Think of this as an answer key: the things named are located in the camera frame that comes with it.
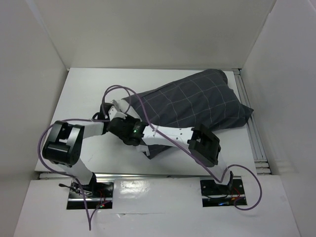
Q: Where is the aluminium front rail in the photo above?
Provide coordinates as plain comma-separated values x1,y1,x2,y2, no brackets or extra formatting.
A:
38,172,218,180

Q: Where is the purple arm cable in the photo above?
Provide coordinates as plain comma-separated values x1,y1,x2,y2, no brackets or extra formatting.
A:
38,118,109,231
101,84,263,211

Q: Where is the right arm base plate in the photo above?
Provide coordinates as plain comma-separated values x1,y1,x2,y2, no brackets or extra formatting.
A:
200,178,247,207

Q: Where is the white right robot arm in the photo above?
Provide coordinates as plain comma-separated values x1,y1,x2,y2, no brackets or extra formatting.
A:
107,118,234,194

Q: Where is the white pillow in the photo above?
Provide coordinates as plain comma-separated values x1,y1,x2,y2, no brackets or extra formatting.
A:
117,99,150,158

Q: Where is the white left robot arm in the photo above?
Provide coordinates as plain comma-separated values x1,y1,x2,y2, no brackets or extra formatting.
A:
41,103,113,197

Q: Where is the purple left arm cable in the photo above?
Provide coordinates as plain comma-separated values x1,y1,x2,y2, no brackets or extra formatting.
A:
38,118,109,231

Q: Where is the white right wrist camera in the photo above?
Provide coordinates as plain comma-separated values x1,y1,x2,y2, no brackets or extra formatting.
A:
109,99,129,121

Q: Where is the dark grey checked pillowcase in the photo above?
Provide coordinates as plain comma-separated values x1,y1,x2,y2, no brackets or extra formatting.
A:
123,68,255,160

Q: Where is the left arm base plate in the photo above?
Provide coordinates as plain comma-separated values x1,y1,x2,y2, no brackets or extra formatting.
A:
66,181,114,210

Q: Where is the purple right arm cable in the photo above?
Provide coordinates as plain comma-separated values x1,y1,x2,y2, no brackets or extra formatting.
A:
101,84,263,211

